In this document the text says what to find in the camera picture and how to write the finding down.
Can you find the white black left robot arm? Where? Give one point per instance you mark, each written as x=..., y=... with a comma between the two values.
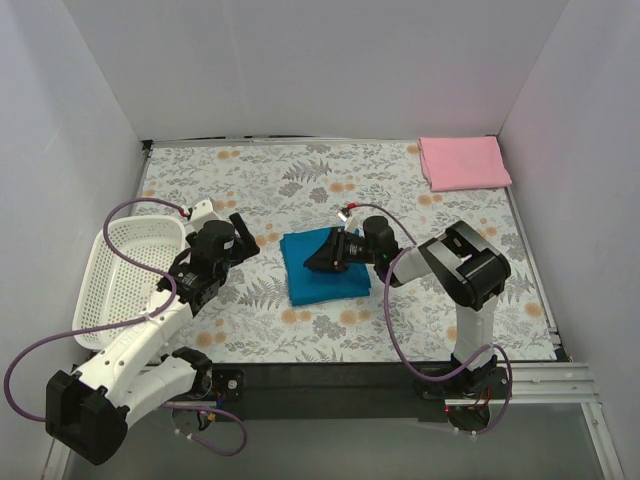
x=91, y=409

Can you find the aluminium table frame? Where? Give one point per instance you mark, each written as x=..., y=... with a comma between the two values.
x=550, y=426

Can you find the floral patterned table mat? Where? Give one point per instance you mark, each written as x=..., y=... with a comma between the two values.
x=280, y=189

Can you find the teal blue t shirt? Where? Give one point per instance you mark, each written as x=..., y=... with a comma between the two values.
x=306, y=287

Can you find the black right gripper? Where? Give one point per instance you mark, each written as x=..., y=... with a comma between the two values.
x=338, y=247

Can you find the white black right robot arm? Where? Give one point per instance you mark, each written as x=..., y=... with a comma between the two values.
x=469, y=269

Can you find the white perforated plastic basket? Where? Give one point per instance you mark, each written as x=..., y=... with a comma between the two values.
x=114, y=290

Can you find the folded pink t shirt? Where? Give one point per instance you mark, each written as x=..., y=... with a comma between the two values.
x=454, y=164

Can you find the black front mounting rail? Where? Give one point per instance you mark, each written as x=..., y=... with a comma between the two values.
x=301, y=391

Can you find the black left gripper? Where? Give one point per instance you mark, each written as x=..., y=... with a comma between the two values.
x=238, y=243

